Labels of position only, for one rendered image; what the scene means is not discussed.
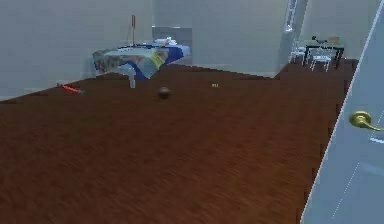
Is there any brown basketball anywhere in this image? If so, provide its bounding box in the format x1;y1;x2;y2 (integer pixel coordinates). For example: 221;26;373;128
157;86;172;100

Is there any bed with patterned blue cover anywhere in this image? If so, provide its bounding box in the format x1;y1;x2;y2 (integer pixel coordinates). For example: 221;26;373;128
91;26;193;89

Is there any white pillow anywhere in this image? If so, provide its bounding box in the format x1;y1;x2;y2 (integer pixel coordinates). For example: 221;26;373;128
154;37;177;47

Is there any white chair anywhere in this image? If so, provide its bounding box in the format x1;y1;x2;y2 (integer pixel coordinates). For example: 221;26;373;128
289;40;307;66
310;46;333;72

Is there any red baseball bat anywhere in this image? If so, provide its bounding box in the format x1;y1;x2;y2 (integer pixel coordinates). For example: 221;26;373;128
56;82;86;95

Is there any black table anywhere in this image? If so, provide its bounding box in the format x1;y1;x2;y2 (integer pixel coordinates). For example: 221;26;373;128
303;42;345;69

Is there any pale blue room door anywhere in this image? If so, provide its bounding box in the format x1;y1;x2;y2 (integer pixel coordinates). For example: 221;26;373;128
299;0;384;224

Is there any brown stick on wall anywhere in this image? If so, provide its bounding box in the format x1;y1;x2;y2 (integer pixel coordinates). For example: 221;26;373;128
130;14;137;47

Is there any brass door handle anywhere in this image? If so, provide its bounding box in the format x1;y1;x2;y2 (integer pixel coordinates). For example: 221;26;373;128
348;110;384;132

